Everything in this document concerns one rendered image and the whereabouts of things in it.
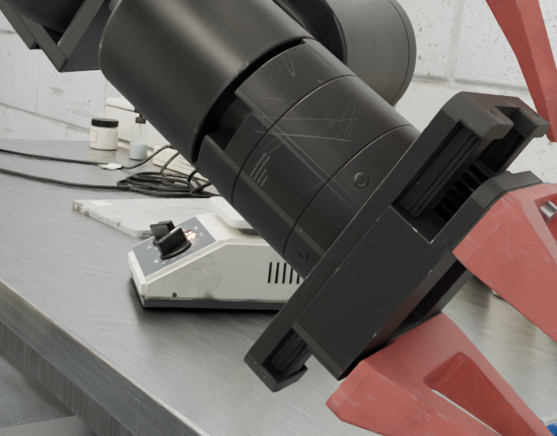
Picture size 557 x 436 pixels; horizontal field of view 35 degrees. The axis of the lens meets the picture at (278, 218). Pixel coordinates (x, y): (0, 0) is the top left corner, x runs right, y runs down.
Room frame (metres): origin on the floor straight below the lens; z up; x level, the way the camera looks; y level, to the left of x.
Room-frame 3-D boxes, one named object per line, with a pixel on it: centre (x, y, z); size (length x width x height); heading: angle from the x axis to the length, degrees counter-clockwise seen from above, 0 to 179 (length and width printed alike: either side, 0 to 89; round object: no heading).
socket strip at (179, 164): (1.63, 0.13, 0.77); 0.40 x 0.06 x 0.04; 37
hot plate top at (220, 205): (0.87, 0.00, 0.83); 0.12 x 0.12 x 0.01; 16
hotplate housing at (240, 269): (0.86, 0.03, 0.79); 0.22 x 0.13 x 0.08; 106
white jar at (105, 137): (1.95, 0.40, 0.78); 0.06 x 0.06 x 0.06
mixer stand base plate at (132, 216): (1.24, 0.12, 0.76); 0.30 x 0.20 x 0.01; 127
